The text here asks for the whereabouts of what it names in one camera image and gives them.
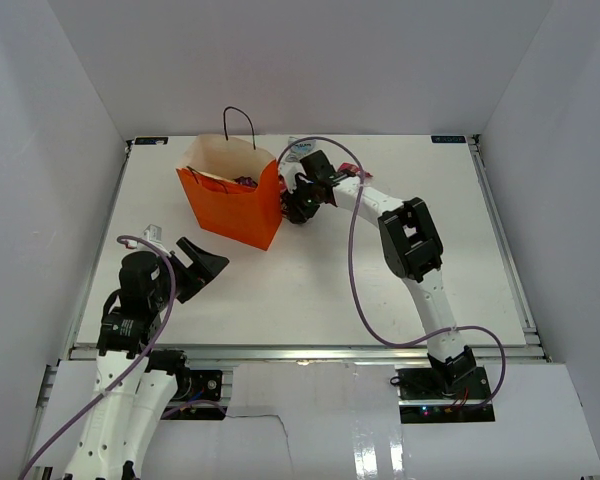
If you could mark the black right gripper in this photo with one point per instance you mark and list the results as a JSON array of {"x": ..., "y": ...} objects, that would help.
[{"x": 300, "y": 213}]

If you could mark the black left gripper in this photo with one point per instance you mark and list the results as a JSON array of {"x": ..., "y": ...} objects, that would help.
[{"x": 200, "y": 259}]

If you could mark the blue silver snack packet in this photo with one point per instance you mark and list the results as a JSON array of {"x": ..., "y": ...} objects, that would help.
[{"x": 298, "y": 148}]

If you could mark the pink mints packet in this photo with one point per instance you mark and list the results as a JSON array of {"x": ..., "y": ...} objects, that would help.
[{"x": 352, "y": 170}]

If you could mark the brown chocolate bar wrapper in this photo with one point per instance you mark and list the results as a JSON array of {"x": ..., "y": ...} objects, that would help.
[{"x": 246, "y": 181}]

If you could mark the orange paper bag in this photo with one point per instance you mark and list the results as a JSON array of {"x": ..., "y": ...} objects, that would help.
[{"x": 249, "y": 216}]

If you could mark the cassava chips bag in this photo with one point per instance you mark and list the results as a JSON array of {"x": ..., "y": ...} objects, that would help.
[{"x": 212, "y": 176}]

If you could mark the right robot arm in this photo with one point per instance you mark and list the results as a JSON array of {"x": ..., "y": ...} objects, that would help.
[{"x": 411, "y": 247}]

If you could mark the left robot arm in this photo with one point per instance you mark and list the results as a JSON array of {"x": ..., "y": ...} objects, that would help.
[{"x": 135, "y": 381}]

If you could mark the white front cover panel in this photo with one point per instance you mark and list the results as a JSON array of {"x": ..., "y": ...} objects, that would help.
[{"x": 339, "y": 421}]

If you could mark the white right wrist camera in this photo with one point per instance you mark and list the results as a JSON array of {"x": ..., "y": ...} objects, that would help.
[{"x": 287, "y": 175}]

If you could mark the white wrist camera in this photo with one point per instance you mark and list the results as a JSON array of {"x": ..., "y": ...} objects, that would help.
[
  {"x": 153, "y": 235},
  {"x": 287, "y": 175}
]

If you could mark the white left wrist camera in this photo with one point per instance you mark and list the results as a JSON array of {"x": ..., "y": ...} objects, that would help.
[{"x": 153, "y": 235}]

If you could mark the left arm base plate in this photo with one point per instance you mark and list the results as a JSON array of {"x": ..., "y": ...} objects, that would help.
[{"x": 200, "y": 384}]

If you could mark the aluminium table edge rail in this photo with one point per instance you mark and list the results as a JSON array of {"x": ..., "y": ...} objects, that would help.
[{"x": 235, "y": 353}]

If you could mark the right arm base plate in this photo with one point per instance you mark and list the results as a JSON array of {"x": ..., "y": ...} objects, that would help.
[{"x": 424, "y": 401}]

